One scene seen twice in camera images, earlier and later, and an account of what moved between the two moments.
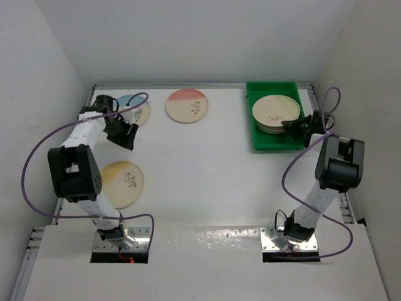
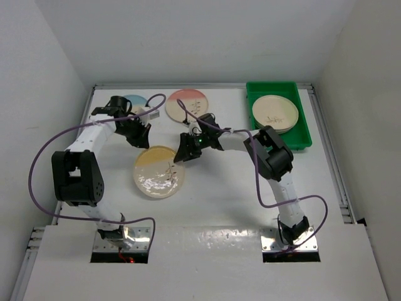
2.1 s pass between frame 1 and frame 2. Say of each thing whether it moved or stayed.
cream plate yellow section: moved
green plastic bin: stayed
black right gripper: moved
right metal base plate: stayed
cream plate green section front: stayed
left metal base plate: stayed
